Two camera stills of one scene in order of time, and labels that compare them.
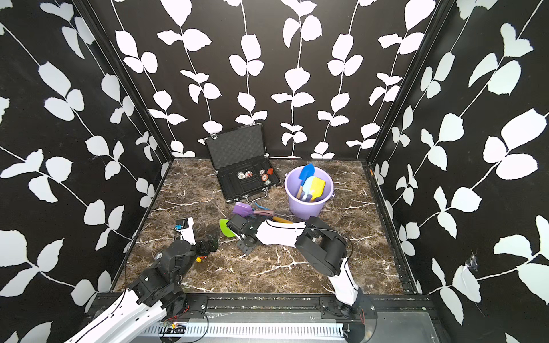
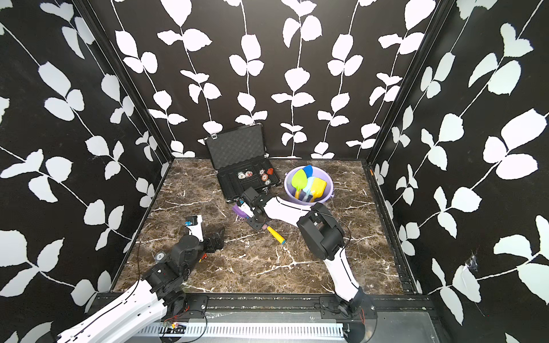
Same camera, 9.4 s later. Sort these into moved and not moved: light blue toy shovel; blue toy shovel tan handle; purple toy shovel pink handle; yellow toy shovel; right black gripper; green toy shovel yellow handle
Moved: green toy shovel yellow handle; right black gripper
Not moved: light blue toy shovel; blue toy shovel tan handle; yellow toy shovel; purple toy shovel pink handle
